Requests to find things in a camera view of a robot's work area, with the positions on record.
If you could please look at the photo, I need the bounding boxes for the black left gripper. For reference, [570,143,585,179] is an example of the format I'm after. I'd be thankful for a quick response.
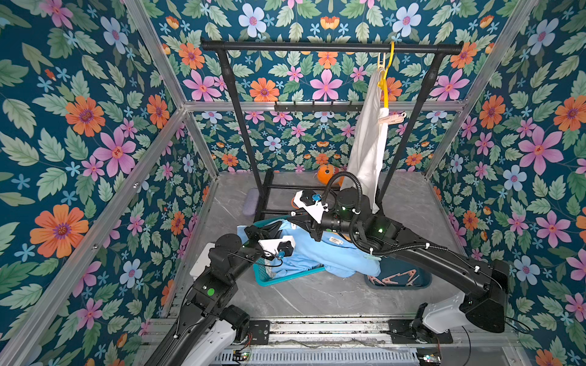
[223,220,283,283]

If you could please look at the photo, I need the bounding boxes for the light blue garment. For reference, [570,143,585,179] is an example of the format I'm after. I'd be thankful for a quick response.
[237,219,382,279]

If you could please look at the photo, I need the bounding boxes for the mint green clothespin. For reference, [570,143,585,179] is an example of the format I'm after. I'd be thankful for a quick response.
[362,253,382,262]

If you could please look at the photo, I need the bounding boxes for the white t-shirt black print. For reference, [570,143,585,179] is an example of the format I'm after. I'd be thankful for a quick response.
[347,69,388,213]

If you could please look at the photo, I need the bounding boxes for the pink clothespin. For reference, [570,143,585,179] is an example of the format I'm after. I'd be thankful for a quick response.
[378,112,407,125]

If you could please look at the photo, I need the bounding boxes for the yellow plastic hanger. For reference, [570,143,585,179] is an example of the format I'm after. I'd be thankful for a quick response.
[378,42,395,108]

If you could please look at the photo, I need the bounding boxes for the beige wooden clothespin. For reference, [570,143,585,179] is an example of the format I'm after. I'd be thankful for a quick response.
[377,53,386,69]

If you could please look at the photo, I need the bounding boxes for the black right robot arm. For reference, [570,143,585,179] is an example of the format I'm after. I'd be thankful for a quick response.
[289,172,510,341]

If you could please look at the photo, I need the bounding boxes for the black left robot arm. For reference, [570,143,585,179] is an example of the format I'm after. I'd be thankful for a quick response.
[146,224,296,365]

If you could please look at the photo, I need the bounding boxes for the teal laundry basket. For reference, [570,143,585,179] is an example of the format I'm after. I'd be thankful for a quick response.
[252,217,325,287]

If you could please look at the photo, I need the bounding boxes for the orange fish plush toy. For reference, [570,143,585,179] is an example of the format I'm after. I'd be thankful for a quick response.
[317,164,340,185]

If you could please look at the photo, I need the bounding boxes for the dark teal clothespin tray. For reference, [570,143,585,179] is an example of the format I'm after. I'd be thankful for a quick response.
[364,258,432,291]

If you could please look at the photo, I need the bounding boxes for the black clothes rack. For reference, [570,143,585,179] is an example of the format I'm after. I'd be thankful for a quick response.
[200,40,463,223]

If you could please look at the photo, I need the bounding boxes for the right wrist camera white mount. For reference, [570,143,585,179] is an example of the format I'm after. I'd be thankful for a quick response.
[293,189,328,224]

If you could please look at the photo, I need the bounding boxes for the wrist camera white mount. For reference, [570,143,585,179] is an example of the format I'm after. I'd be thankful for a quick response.
[293,189,328,224]
[258,236,296,259]

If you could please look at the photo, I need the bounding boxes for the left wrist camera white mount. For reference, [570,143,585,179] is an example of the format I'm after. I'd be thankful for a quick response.
[258,236,296,259]

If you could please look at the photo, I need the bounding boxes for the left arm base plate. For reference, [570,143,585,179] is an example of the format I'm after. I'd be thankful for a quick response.
[234,320,271,346]

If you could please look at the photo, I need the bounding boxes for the black wall hook rail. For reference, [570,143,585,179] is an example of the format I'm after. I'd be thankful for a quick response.
[273,101,363,114]

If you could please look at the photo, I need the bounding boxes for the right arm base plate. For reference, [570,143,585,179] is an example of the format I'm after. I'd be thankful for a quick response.
[387,320,453,345]

